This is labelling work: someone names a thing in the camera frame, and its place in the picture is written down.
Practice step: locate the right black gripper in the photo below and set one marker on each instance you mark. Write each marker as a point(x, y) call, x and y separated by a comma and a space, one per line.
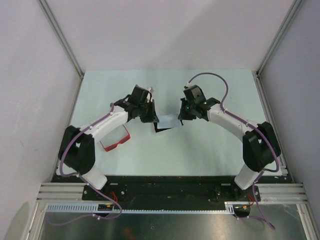
point(182, 115)

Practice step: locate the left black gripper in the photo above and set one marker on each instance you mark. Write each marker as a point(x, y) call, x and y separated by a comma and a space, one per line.
point(153, 117)

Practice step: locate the white geometric glasses case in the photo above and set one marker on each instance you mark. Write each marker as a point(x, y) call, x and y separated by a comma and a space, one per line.
point(158, 130)

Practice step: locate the blue cleaning cloth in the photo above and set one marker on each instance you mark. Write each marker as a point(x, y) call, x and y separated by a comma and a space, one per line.
point(169, 121)

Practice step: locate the red sunglasses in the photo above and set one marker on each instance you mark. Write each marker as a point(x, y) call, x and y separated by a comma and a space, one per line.
point(115, 138)

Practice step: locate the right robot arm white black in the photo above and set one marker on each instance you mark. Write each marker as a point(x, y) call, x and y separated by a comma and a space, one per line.
point(260, 146)

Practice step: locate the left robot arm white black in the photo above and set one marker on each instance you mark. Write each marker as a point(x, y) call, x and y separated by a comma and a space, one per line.
point(77, 154)

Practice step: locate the aluminium front crossbar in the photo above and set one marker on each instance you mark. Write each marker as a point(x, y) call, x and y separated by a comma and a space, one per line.
point(278, 193)

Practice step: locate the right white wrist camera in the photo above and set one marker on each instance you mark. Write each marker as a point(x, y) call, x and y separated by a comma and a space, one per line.
point(187, 85)

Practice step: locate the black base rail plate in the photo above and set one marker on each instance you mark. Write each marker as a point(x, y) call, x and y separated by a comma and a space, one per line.
point(177, 192)

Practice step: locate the grey slotted cable duct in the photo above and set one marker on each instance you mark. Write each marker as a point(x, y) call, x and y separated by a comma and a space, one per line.
point(104, 208)

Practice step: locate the left aluminium frame post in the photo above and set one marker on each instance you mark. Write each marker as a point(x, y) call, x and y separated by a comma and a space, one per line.
point(57, 30)

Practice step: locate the aluminium frame post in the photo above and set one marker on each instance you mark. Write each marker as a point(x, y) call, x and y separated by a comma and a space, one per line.
point(57, 30)
point(280, 34)

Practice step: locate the right aluminium frame post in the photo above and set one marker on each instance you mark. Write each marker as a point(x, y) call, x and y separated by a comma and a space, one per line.
point(280, 34)

